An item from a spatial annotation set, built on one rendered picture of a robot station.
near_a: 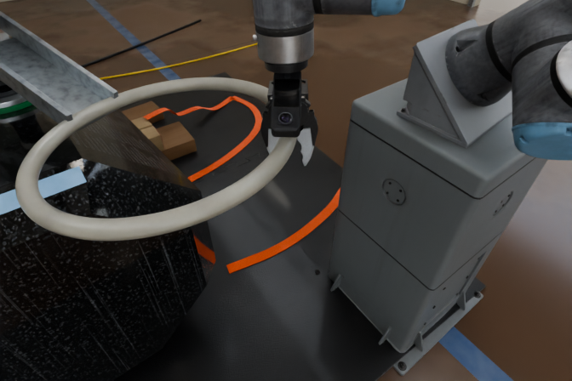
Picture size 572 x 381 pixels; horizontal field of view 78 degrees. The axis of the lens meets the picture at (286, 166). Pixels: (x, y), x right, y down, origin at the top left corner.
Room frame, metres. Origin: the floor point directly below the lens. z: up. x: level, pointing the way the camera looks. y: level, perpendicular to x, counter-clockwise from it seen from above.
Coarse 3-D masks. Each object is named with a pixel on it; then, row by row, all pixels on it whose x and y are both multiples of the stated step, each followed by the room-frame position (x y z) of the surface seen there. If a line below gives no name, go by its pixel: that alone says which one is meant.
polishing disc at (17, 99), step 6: (12, 90) 0.86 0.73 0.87; (0, 96) 0.82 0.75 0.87; (6, 96) 0.82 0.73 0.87; (12, 96) 0.82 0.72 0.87; (18, 96) 0.82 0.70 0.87; (0, 102) 0.79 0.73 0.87; (6, 102) 0.79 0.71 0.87; (12, 102) 0.80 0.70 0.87; (18, 102) 0.81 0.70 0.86; (0, 108) 0.78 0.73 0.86
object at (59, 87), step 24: (0, 24) 0.90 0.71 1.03; (0, 48) 0.82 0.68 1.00; (24, 48) 0.84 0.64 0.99; (48, 48) 0.80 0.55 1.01; (0, 72) 0.71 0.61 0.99; (24, 72) 0.76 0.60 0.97; (48, 72) 0.77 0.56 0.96; (72, 72) 0.76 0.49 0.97; (24, 96) 0.68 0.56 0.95; (48, 96) 0.69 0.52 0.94; (72, 96) 0.71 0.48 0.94; (96, 96) 0.72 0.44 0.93; (96, 120) 0.65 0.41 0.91
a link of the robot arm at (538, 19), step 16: (544, 0) 0.70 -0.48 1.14; (560, 0) 0.67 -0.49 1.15; (512, 16) 0.73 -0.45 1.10; (528, 16) 0.70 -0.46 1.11; (544, 16) 0.67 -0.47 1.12; (560, 16) 0.65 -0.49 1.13; (496, 32) 0.73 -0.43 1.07; (512, 32) 0.70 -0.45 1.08; (528, 32) 0.67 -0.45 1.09; (544, 32) 0.64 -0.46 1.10; (560, 32) 0.62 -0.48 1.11; (496, 48) 0.71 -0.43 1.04; (512, 48) 0.69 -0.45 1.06; (528, 48) 0.64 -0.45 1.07; (512, 64) 0.66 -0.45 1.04
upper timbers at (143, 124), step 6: (132, 120) 1.75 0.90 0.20; (138, 120) 1.75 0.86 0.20; (144, 120) 1.75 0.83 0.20; (138, 126) 1.68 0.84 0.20; (144, 126) 1.68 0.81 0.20; (150, 126) 1.70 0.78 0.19; (144, 132) 1.62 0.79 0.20; (150, 132) 1.62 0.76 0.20; (156, 132) 1.62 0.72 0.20; (150, 138) 1.57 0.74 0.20; (156, 138) 1.58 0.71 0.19; (156, 144) 1.58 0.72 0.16; (162, 144) 1.59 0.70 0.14
